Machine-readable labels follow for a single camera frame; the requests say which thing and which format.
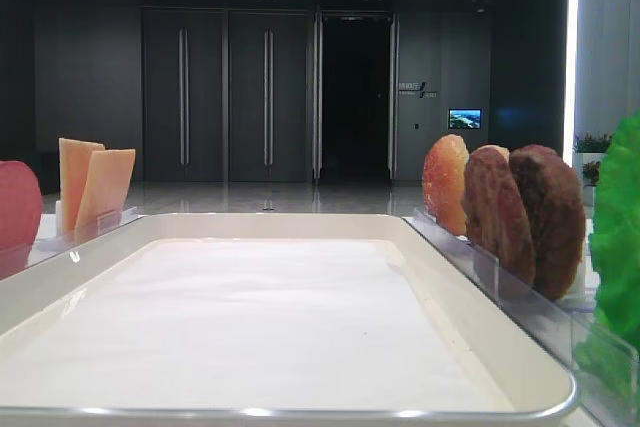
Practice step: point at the inner right bread bun slice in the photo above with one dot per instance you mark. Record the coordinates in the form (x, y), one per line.
(443, 182)

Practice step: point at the inner brown meat patty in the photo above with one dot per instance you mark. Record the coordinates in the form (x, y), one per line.
(496, 218)

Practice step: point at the brown meat patty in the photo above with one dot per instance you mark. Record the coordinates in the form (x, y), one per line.
(552, 196)
(496, 218)

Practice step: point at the inner orange cheese slice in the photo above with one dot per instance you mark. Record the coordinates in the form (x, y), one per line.
(107, 184)

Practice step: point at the orange cheese slice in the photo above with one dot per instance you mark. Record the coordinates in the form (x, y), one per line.
(107, 184)
(74, 157)

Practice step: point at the outer brown meat patty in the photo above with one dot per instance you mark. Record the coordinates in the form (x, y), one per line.
(552, 196)

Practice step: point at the outer orange cheese slice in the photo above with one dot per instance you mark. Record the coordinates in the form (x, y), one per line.
(74, 157)

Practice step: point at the outer red tomato slice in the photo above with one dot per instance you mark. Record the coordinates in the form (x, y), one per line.
(21, 205)

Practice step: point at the green lettuce leaf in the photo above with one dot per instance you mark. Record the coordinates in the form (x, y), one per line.
(614, 247)

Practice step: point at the dark double door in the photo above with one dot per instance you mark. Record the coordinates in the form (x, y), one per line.
(226, 96)

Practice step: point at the white rectangular metal tray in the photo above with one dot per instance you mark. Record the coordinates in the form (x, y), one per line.
(267, 320)

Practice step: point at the potted flowering plant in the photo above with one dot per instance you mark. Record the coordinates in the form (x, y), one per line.
(589, 151)

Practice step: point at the small wall display screen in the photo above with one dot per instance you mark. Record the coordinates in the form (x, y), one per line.
(464, 119)

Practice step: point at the left clear acrylic rail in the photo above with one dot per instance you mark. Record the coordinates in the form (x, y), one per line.
(50, 242)

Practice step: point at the clear acrylic rail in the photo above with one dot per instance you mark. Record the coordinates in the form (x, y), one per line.
(559, 327)
(50, 242)

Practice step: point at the right clear acrylic rail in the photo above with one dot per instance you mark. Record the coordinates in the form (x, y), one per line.
(559, 327)

